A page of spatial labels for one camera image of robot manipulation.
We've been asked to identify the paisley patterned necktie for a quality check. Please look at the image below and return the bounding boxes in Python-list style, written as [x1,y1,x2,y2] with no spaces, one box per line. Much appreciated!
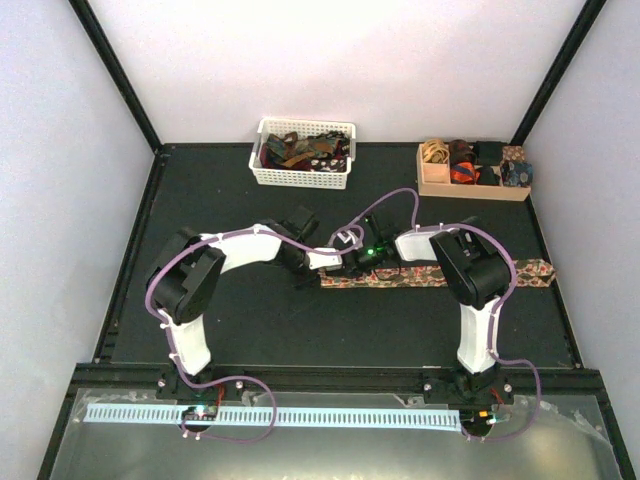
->
[319,259,556,289]

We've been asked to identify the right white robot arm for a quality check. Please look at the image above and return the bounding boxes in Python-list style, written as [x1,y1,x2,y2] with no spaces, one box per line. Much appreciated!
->
[349,216,517,403]

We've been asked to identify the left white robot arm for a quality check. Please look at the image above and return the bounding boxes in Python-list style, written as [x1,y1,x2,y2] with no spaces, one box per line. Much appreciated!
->
[145,207,342,399]

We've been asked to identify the pile of ties in basket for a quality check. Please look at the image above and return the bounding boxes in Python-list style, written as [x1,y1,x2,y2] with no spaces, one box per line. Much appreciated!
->
[259,131,351,173]

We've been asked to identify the wooden compartment tray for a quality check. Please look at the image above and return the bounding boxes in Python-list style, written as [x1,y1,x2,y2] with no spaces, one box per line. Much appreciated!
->
[416,143,532,201]

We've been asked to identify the white plastic basket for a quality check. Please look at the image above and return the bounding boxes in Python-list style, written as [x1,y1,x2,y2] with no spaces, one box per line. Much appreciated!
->
[248,117,356,190]

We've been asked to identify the orange blue rolled tie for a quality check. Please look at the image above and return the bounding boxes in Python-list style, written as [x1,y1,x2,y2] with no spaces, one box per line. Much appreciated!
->
[449,162,478,185]

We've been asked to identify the dark red rolled tie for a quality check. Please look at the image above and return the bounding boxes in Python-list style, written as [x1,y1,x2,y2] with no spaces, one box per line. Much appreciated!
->
[448,139,476,165]

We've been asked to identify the black rolled tie front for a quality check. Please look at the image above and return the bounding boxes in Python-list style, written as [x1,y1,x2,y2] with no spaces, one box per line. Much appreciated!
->
[476,166,501,186]

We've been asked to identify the black rolled tie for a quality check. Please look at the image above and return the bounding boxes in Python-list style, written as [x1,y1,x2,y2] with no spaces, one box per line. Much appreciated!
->
[476,166,501,186]
[473,141,506,166]

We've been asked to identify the blue patterned rolled tie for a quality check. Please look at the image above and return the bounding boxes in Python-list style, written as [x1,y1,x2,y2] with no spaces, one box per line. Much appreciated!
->
[500,160,534,188]

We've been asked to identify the brown patterned rolled tie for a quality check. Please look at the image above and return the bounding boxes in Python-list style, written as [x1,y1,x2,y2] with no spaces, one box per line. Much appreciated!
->
[502,145,526,162]

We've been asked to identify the clear acrylic sheet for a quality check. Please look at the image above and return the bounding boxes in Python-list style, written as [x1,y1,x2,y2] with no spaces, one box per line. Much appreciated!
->
[40,390,623,479]

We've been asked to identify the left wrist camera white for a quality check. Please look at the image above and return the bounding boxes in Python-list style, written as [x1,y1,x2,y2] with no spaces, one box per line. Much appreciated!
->
[305,247,343,271]

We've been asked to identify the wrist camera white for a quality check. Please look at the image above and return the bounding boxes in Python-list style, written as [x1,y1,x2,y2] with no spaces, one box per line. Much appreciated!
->
[336,229,361,248]
[305,247,343,271]

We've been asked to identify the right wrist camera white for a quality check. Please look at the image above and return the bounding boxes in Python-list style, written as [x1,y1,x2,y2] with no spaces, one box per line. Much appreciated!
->
[336,229,361,248]

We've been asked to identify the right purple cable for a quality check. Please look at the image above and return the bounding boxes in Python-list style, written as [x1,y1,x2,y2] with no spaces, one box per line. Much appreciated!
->
[344,187,542,444]

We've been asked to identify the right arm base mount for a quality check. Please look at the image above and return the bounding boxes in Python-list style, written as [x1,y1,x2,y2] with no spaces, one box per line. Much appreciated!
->
[422,368,513,406]

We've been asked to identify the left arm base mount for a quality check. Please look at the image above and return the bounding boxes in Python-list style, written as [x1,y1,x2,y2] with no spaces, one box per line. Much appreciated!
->
[154,369,251,401]

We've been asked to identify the white slotted cable duct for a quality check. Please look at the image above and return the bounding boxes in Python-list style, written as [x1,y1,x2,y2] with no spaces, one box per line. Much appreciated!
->
[83,404,461,433]

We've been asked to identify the right black frame post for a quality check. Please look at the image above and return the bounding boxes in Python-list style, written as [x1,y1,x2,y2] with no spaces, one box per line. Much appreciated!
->
[509,0,607,146]

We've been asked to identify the black frame post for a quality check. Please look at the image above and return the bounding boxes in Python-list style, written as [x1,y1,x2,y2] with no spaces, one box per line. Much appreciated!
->
[509,0,607,146]
[68,0,162,153]

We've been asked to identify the left black frame post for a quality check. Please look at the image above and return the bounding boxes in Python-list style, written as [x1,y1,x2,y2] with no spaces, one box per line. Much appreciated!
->
[68,0,162,153]

